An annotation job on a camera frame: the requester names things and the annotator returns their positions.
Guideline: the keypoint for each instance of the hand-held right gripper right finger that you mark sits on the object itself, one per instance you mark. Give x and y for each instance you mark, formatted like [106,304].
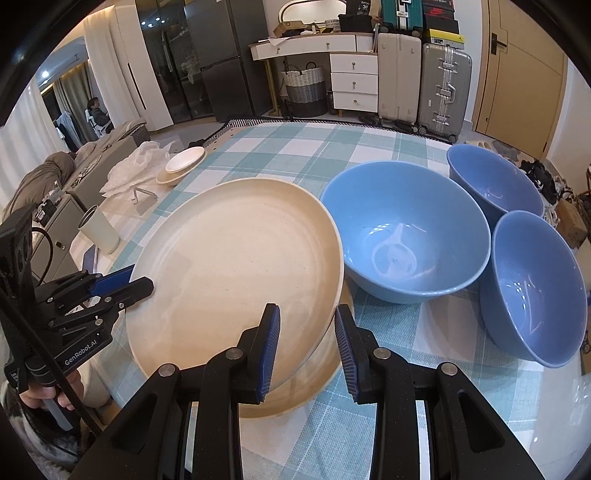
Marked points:
[346,355]

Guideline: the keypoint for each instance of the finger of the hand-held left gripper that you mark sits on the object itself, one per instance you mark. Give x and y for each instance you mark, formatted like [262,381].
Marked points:
[111,282]
[136,290]

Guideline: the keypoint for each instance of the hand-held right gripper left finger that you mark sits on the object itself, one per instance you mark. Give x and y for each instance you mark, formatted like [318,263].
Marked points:
[270,350]

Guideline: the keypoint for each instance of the cream plate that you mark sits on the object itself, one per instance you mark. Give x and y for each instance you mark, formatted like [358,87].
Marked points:
[304,392]
[231,277]

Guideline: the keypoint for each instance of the blue bowl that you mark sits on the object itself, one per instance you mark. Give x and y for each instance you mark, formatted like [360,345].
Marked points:
[406,221]
[531,286]
[489,180]

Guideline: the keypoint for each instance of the person's left hand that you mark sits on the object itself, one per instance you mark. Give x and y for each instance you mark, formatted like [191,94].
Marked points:
[41,394]

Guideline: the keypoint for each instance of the white cup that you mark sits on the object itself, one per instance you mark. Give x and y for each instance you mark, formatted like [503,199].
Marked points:
[99,233]

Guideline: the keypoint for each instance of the grey side cabinet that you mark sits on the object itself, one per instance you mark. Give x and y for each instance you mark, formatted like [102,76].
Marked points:
[60,221]

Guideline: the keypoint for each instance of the metal stand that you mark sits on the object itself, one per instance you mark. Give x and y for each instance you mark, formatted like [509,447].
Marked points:
[144,191]

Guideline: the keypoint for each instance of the small cream bowl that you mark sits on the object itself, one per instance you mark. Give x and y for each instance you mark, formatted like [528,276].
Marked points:
[168,179]

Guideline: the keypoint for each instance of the white plastic bag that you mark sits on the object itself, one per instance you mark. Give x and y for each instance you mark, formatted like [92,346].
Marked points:
[138,166]

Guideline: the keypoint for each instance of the grey sofa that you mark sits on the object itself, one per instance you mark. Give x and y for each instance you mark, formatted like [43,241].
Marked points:
[106,147]

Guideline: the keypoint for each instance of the small white plate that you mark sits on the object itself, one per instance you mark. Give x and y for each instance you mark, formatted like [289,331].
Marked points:
[184,159]

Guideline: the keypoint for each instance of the dark glass cabinet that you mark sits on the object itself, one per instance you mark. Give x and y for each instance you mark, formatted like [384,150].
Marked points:
[171,60]

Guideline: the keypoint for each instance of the grey refrigerator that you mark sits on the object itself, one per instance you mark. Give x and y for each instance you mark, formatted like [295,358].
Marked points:
[221,55]

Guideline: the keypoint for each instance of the brown cardboard box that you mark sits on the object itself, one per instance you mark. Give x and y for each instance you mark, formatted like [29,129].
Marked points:
[570,221]

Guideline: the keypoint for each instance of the woven laundry basket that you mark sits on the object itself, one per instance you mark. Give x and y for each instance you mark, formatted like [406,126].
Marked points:
[304,87]

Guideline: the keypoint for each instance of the white vanity desk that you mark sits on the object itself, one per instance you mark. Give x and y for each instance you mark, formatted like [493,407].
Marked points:
[353,83]

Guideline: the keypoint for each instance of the silver suitcase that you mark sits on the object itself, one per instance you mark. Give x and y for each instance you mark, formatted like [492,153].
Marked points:
[443,92]

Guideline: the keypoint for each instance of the beige suitcase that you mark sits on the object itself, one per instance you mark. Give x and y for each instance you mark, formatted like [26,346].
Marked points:
[399,78]

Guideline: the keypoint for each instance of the small cardboard box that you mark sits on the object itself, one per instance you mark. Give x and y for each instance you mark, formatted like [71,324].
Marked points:
[286,29]

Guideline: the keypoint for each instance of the arched mirror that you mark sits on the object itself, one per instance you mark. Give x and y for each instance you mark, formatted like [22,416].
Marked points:
[314,11]

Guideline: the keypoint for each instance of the yellow black shoe box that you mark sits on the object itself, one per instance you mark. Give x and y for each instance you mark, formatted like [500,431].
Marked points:
[444,38]

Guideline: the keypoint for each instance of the black storage box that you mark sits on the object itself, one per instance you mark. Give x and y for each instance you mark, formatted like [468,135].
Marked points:
[358,24]

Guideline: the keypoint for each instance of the wooden door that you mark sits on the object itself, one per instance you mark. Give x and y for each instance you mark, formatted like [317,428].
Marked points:
[521,69]

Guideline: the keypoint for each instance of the teal suitcase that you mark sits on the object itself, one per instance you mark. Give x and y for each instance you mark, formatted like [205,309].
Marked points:
[401,16]

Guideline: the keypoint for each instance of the black paper bag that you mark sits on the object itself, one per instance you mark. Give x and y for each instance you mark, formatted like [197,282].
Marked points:
[360,7]

